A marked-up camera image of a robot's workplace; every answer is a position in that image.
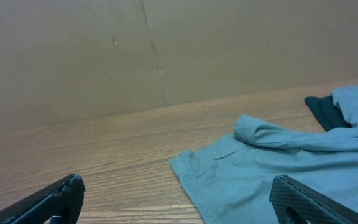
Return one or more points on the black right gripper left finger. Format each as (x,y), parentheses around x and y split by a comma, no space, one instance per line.
(59,202)

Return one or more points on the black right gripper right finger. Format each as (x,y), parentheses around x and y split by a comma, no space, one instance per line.
(296,203)

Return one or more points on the grey shirt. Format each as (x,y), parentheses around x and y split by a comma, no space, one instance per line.
(230,180)

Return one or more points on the black garment under shirt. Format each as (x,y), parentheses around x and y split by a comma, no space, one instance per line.
(327,115)

